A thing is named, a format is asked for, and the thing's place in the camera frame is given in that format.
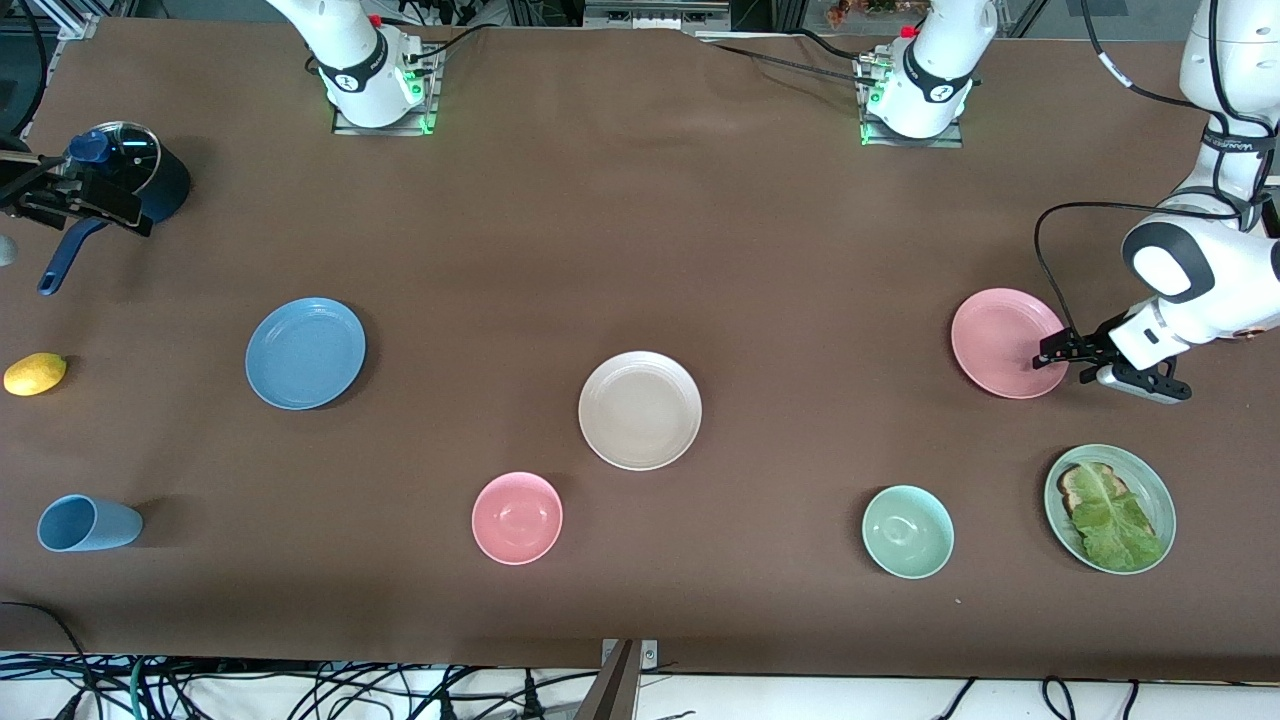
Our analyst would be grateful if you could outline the pink plate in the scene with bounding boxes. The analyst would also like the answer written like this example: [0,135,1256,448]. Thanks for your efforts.
[950,288,1071,400]

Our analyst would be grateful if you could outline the blue plate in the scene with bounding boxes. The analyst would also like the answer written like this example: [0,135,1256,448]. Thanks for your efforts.
[245,297,367,411]

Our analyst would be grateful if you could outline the toasted bread slice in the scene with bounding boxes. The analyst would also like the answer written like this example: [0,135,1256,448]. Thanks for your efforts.
[1057,462,1161,546]

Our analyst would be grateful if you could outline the mint green plate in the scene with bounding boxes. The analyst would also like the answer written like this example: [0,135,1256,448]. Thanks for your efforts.
[1043,444,1177,576]

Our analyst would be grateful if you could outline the green lettuce leaf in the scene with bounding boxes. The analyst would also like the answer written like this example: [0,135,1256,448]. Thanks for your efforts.
[1070,463,1167,573]

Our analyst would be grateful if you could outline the yellow lemon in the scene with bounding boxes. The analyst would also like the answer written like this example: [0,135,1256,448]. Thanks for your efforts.
[3,352,68,397]

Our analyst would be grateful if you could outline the mint green bowl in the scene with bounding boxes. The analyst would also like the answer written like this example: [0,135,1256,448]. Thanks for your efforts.
[861,485,955,580]

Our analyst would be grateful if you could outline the blue cup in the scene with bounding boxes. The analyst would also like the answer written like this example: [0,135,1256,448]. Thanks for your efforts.
[37,494,144,553]

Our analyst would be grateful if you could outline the orange brown background item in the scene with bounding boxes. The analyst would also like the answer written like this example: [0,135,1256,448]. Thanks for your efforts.
[826,0,906,29]

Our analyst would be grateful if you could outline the beige plate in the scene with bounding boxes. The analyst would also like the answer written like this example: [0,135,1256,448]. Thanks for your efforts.
[578,350,703,472]

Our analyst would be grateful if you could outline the brown table cloth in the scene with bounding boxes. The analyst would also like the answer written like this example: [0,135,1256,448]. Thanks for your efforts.
[0,15,1280,683]

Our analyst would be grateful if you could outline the pink bowl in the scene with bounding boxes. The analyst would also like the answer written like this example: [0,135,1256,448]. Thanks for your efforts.
[471,471,564,566]

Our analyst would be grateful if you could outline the dark stand bar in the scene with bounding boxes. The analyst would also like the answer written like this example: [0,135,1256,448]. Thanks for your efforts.
[573,640,641,720]

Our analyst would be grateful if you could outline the dark blue pot with handle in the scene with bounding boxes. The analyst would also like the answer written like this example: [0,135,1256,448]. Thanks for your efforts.
[38,120,191,296]

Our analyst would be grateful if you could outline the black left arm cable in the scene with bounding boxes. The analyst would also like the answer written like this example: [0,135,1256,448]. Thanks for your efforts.
[1034,0,1280,346]

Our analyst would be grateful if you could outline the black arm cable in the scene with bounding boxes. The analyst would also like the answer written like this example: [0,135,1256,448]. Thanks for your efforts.
[0,0,53,141]
[1034,0,1280,346]

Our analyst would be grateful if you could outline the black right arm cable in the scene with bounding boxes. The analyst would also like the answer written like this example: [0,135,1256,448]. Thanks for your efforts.
[0,0,53,141]

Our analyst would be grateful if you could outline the aluminium frame profile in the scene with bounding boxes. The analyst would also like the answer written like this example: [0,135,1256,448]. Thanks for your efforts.
[35,0,103,41]

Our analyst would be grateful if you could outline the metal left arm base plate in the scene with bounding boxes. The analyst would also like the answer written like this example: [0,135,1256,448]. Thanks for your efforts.
[857,55,965,149]

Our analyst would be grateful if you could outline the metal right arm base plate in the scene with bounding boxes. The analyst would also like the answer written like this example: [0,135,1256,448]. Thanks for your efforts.
[332,45,442,137]

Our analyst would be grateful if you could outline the grey metal rail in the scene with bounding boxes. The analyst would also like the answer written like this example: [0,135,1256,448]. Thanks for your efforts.
[583,0,733,33]

